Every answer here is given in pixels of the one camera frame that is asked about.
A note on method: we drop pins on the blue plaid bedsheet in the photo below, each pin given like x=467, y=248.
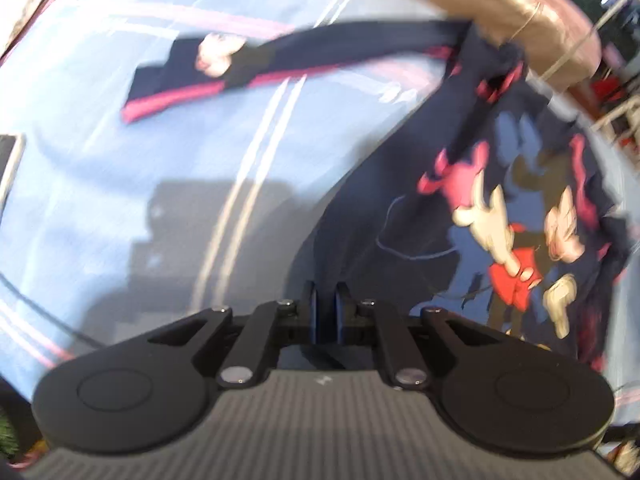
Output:
x=150, y=120

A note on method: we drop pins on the dark rectangular object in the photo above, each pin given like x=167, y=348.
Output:
x=7, y=165

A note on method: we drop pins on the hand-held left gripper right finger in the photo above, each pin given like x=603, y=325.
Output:
x=341, y=310

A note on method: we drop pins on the floral patterned cloth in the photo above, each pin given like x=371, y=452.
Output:
x=25, y=0

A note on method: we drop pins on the navy cartoon print sweater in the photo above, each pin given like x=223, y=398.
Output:
x=400, y=210

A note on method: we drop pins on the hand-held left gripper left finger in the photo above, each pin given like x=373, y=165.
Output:
x=311, y=310

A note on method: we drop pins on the taped cardboard box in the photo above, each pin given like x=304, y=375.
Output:
x=505, y=10

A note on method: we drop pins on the white metal rack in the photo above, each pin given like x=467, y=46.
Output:
x=617, y=110

